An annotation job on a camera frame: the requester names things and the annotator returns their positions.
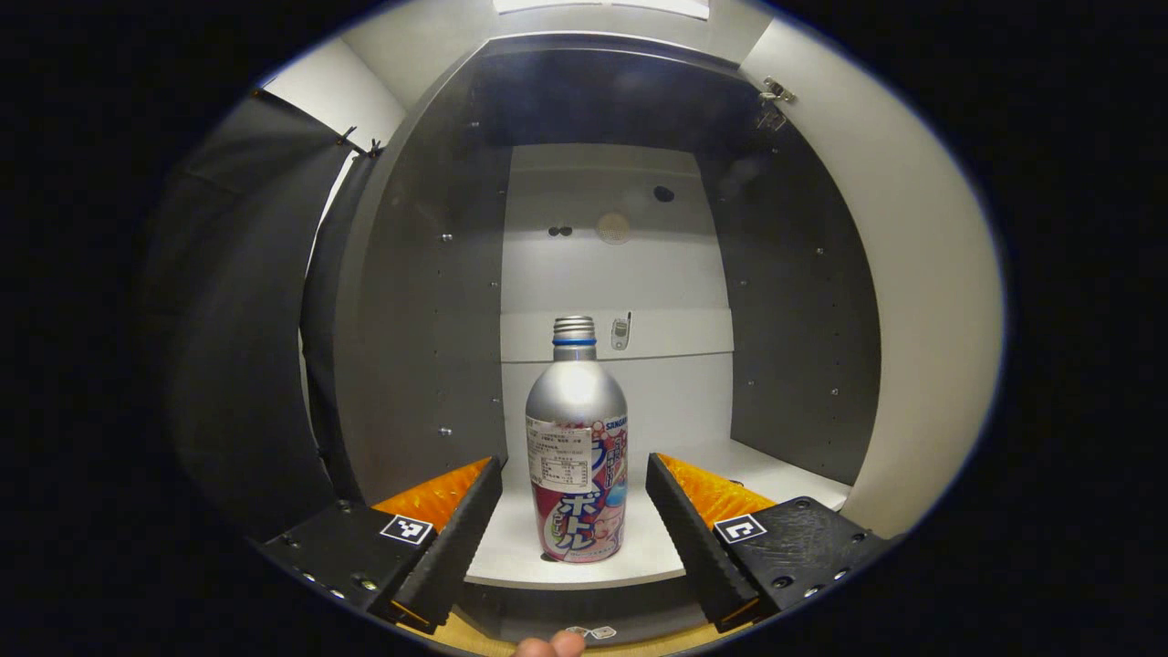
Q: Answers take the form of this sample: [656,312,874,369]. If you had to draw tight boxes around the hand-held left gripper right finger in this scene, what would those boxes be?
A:
[645,452,891,633]

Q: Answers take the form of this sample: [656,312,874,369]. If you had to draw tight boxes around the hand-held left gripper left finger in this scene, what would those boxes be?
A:
[260,456,505,637]

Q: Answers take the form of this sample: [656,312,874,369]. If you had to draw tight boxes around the silver bottle with printed label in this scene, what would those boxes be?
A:
[525,315,631,564]

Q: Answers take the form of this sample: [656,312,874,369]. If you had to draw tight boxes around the dark grey cabinet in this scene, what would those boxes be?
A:
[333,32,881,644]

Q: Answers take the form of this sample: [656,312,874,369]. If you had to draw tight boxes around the black backdrop cloth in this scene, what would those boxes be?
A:
[169,91,389,539]

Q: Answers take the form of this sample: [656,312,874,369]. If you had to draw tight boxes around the large ceiling light panel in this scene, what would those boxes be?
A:
[493,0,711,21]

